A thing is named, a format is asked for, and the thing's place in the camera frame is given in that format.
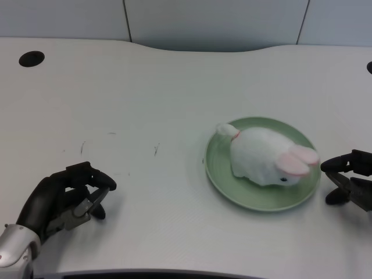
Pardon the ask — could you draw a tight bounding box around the grey partition wall panel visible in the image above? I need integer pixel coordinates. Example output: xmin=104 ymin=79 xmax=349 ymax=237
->
xmin=0 ymin=0 xmax=372 ymax=54

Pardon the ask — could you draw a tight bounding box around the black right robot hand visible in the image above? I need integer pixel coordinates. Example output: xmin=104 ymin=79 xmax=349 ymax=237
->
xmin=320 ymin=149 xmax=372 ymax=212

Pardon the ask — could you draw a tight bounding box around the white plush rabbit doll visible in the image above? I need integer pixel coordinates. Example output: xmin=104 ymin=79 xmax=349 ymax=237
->
xmin=215 ymin=123 xmax=321 ymax=187

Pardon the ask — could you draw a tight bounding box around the green round plate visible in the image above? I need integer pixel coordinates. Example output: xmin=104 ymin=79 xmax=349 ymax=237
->
xmin=205 ymin=116 xmax=323 ymax=213

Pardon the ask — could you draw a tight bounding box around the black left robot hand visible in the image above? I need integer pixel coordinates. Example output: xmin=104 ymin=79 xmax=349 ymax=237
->
xmin=15 ymin=162 xmax=117 ymax=244

